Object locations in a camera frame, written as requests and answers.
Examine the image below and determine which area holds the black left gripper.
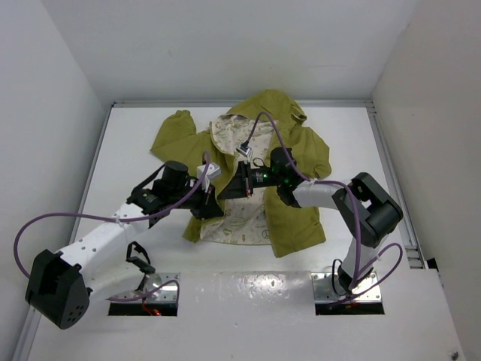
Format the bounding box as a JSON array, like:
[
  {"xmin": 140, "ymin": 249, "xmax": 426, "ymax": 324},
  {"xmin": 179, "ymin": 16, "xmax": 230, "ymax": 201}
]
[{"xmin": 169, "ymin": 177, "xmax": 223, "ymax": 220}]

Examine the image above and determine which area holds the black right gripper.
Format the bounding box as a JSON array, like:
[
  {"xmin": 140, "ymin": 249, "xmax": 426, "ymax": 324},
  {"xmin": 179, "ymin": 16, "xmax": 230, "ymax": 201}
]
[{"xmin": 218, "ymin": 162, "xmax": 283, "ymax": 200}]

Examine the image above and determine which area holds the olive green hooded jacket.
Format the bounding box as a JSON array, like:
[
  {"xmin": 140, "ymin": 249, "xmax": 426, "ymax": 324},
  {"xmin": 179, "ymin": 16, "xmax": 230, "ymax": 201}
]
[{"xmin": 150, "ymin": 89, "xmax": 331, "ymax": 257}]

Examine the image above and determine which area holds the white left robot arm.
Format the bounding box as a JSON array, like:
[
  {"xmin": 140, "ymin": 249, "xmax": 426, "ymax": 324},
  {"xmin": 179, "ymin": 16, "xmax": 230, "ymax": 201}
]
[{"xmin": 26, "ymin": 161, "xmax": 222, "ymax": 329}]

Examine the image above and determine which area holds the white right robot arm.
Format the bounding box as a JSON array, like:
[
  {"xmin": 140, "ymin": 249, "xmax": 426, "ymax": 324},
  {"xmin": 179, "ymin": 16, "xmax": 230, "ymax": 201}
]
[{"xmin": 219, "ymin": 147, "xmax": 404, "ymax": 293}]

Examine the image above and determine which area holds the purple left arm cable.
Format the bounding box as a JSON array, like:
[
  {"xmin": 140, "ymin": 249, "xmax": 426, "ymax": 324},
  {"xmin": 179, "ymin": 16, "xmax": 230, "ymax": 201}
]
[{"xmin": 13, "ymin": 150, "xmax": 211, "ymax": 304}]

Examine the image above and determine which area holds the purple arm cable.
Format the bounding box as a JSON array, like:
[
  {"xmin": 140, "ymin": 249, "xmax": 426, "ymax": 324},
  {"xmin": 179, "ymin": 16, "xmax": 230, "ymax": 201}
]
[
  {"xmin": 244, "ymin": 111, "xmax": 404, "ymax": 304},
  {"xmin": 13, "ymin": 150, "xmax": 211, "ymax": 304}
]

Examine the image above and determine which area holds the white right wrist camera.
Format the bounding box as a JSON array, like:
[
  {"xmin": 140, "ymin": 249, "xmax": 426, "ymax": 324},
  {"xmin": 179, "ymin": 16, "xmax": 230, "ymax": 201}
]
[{"xmin": 236, "ymin": 143, "xmax": 253, "ymax": 159}]

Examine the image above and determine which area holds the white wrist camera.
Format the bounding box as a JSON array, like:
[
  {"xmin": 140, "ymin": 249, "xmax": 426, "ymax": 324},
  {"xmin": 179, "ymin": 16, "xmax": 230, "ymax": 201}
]
[
  {"xmin": 196, "ymin": 162, "xmax": 222, "ymax": 191},
  {"xmin": 236, "ymin": 143, "xmax": 253, "ymax": 159}
]

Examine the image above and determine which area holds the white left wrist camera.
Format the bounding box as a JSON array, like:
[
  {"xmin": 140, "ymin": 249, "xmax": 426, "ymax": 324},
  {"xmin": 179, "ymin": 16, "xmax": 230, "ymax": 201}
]
[{"xmin": 196, "ymin": 162, "xmax": 222, "ymax": 191}]

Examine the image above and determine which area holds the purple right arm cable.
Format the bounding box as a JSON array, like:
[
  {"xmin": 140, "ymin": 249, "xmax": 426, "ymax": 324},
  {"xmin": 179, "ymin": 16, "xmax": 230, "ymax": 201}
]
[{"xmin": 244, "ymin": 111, "xmax": 404, "ymax": 304}]

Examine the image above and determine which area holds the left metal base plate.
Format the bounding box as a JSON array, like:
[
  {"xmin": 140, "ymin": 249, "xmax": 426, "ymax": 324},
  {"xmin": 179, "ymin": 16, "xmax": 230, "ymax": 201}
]
[{"xmin": 108, "ymin": 273, "xmax": 180, "ymax": 304}]

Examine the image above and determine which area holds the metal base plate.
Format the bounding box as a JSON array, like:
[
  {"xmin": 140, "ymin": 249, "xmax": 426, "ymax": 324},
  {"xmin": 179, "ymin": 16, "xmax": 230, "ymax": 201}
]
[
  {"xmin": 311, "ymin": 272, "xmax": 382, "ymax": 304},
  {"xmin": 108, "ymin": 273, "xmax": 180, "ymax": 304}
]

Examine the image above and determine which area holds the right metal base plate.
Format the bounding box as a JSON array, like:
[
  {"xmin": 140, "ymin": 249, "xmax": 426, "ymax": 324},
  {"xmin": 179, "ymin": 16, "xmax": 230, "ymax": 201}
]
[{"xmin": 311, "ymin": 272, "xmax": 382, "ymax": 304}]

